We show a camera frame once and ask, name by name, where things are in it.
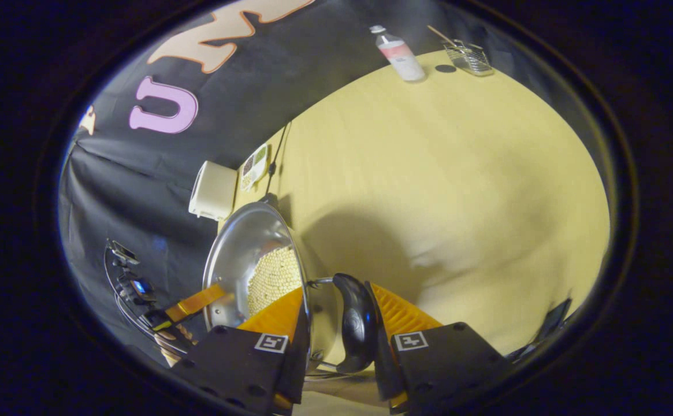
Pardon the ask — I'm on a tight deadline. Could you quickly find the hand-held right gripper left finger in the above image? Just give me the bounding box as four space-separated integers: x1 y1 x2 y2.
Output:
172 286 311 415

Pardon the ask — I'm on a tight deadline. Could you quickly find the black backdrop cloth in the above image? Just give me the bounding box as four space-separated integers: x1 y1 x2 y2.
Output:
58 0 545 370

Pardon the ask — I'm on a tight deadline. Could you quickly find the white toaster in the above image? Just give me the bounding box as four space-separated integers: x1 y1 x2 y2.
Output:
189 161 239 221

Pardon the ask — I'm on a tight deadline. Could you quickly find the wooden stick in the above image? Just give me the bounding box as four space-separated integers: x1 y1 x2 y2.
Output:
427 25 458 48

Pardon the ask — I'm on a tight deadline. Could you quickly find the white divided dish with beans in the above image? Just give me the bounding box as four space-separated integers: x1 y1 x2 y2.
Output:
240 144 269 192

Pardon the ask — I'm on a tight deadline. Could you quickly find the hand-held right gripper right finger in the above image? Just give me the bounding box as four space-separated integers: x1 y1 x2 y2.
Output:
365 281 513 415

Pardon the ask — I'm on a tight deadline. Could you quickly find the black power cable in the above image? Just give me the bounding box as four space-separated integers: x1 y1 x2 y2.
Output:
264 121 292 200

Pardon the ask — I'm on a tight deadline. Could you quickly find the wire mesh holder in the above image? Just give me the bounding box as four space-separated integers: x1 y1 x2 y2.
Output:
445 39 494 77

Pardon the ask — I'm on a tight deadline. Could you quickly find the dark flat object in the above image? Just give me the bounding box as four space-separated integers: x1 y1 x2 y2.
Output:
510 298 574 362

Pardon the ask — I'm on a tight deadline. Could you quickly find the steel pot with black handle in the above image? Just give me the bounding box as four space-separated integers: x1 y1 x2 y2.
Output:
202 199 379 375

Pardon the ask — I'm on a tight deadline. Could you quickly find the clear bottle with pink label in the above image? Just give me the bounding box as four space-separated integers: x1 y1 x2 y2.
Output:
369 25 426 83

